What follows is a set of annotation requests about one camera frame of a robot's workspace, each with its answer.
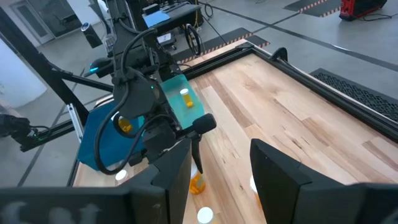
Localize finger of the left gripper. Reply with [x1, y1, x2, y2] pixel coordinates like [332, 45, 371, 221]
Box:
[191, 136, 205, 175]

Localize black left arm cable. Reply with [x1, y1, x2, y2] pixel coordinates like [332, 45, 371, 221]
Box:
[93, 27, 180, 175]

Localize black support beam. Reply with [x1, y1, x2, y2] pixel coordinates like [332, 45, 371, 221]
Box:
[0, 6, 91, 125]

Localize black floor vent grate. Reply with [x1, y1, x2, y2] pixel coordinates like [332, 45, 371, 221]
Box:
[310, 67, 398, 123]

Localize silver aluminium rail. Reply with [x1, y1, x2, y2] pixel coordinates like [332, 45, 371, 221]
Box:
[66, 103, 85, 142]

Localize red and black machine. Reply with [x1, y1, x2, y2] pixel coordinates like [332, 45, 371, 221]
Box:
[338, 0, 388, 22]

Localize black cable loop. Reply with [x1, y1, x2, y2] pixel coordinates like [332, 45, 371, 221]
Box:
[268, 46, 289, 62]

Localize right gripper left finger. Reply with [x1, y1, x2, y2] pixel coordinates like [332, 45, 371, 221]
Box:
[119, 138, 193, 224]

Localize black aluminium table frame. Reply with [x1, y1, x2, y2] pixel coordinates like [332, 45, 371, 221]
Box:
[67, 42, 398, 187]

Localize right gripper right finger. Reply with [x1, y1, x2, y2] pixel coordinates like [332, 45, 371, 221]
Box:
[249, 138, 354, 224]

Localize blue plastic bin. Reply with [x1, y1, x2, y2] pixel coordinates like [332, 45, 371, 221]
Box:
[76, 101, 149, 171]

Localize black cylindrical device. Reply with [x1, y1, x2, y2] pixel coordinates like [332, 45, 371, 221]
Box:
[80, 21, 103, 49]

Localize translucent teal plastic bin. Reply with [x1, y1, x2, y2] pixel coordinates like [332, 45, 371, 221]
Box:
[159, 73, 206, 131]

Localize black device with green light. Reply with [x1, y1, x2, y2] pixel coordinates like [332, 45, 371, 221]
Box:
[0, 113, 53, 153]

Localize black computer cart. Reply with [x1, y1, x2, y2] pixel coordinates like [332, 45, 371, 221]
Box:
[141, 0, 205, 37]

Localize glass door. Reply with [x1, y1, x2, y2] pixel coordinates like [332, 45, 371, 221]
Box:
[11, 0, 56, 45]

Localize black mat with striped edge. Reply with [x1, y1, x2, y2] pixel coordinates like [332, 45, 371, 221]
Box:
[172, 27, 271, 65]
[283, 0, 342, 18]

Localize large orange pill bottle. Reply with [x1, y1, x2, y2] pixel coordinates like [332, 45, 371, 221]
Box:
[188, 161, 206, 196]
[249, 175, 262, 210]
[117, 115, 134, 134]

